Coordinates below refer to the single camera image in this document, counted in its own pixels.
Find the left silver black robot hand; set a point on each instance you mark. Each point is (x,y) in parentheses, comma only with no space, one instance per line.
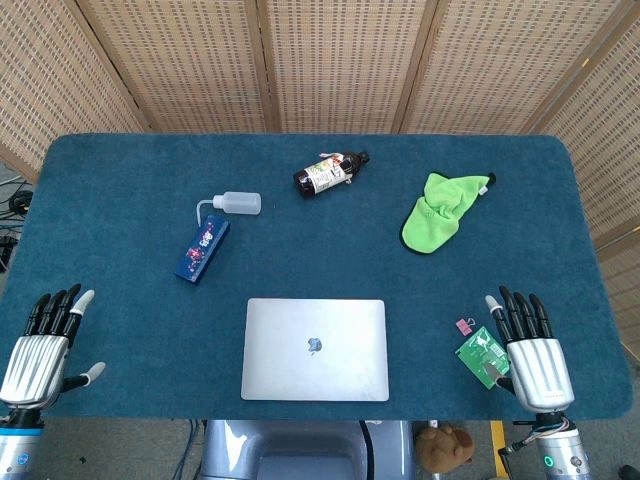
(37,362)

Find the dark brown labelled bottle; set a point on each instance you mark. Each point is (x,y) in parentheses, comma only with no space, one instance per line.
(325,172)

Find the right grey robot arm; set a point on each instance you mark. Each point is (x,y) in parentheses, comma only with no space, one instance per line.
(562,455)

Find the blue carpet table cover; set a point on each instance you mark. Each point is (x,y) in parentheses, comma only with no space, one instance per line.
(125,175)

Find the dark blue floral box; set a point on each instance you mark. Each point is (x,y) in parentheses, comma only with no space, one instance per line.
(201,250)

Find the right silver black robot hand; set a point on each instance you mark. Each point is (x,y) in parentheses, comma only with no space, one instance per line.
(537,370)

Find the silver laptop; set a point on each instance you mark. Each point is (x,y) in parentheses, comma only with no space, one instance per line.
(315,365)

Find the grey robot torso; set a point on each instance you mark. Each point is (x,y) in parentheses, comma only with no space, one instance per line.
(300,450)

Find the woven wooden folding screen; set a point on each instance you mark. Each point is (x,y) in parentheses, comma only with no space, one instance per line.
(345,60)

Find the green foil packet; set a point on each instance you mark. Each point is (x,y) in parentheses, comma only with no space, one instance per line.
(477,355)

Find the pink binder clip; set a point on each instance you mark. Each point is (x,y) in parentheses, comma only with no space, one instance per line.
(464,326)

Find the translucent white wash bottle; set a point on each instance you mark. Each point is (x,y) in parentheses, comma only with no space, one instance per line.
(240,202)

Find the brown plush toy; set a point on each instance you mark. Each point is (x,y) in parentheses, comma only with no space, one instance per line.
(442,447)

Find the green microfibre cloth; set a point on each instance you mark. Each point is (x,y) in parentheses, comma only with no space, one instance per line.
(430,225)

